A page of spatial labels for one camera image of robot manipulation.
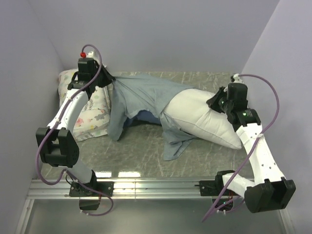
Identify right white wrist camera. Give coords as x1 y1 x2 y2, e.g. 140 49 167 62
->
230 74 243 83

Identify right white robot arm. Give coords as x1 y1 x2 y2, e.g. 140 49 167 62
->
207 83 296 213

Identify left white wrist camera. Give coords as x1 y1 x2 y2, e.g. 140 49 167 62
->
80 51 99 62

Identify floral print pillow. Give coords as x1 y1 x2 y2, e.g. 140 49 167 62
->
57 68 114 142

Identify aluminium mounting rail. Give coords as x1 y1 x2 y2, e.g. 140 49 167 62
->
26 177 219 200

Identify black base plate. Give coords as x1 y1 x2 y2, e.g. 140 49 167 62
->
69 181 114 197
199 179 244 197

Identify blue fish-print pillowcase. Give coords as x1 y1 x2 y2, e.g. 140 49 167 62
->
107 75 195 161

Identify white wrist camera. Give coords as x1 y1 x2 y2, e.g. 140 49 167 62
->
230 74 243 83
80 51 99 62

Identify black control box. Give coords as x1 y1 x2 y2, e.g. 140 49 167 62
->
78 199 100 211

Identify white pillow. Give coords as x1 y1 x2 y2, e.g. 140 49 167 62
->
163 88 241 150

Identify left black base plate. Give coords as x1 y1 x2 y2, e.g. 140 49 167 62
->
69 181 114 197

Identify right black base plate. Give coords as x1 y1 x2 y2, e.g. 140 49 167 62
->
199 179 244 197

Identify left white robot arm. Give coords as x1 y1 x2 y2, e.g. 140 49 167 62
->
35 52 114 196

